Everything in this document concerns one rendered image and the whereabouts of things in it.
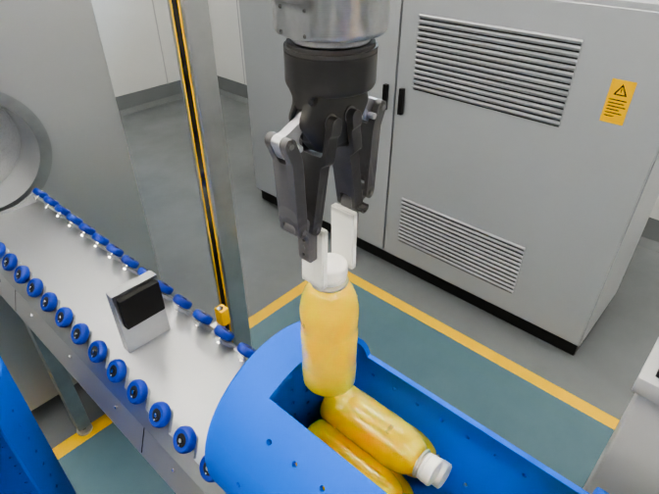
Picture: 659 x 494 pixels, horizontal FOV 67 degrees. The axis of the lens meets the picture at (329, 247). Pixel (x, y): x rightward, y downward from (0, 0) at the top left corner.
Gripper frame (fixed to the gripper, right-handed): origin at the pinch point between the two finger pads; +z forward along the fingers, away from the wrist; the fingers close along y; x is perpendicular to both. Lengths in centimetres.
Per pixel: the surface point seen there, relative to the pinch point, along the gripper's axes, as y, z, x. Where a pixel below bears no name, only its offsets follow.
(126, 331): 4, 44, -52
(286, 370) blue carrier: 2.9, 19.7, -4.5
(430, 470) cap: -4.5, 31.3, 13.6
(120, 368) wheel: 9, 45, -45
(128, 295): 2, 35, -51
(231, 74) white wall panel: -287, 124, -389
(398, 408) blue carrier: -13.4, 36.9, 2.9
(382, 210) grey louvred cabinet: -157, 108, -102
